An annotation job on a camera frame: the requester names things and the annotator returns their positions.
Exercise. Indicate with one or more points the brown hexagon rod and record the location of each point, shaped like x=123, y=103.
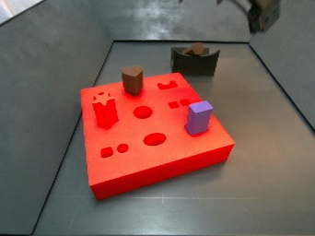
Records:
x=195, y=49

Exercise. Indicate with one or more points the red shape sorter board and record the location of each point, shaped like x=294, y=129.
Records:
x=147, y=147

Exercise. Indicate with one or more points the purple rectangular block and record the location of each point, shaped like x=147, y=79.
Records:
x=198, y=117

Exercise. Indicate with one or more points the red star-shaped block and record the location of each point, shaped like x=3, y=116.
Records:
x=106, y=110

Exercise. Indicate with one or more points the dark brown rounded block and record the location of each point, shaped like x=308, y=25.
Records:
x=132, y=79

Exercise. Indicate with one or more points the black curved holder stand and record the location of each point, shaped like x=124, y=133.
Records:
x=194, y=65

